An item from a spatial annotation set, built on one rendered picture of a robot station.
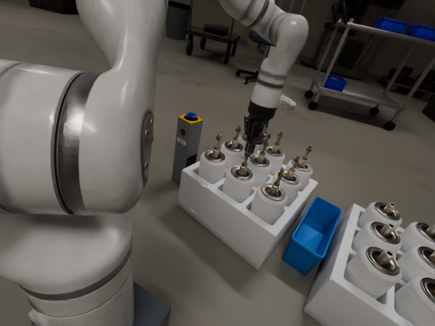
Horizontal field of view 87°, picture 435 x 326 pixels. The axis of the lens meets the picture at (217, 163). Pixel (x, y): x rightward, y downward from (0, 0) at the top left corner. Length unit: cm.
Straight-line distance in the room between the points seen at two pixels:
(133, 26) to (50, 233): 17
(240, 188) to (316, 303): 38
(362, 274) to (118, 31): 68
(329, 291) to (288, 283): 17
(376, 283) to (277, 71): 55
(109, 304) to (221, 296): 53
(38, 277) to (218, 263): 65
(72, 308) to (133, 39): 22
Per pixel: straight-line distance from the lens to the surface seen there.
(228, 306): 76
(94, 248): 21
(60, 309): 25
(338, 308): 77
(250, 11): 54
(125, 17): 23
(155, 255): 81
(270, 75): 60
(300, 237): 100
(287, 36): 57
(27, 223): 21
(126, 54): 18
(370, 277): 70
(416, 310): 75
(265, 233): 71
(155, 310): 41
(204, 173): 80
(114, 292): 26
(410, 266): 84
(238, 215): 74
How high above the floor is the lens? 68
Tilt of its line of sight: 33 degrees down
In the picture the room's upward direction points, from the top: 13 degrees clockwise
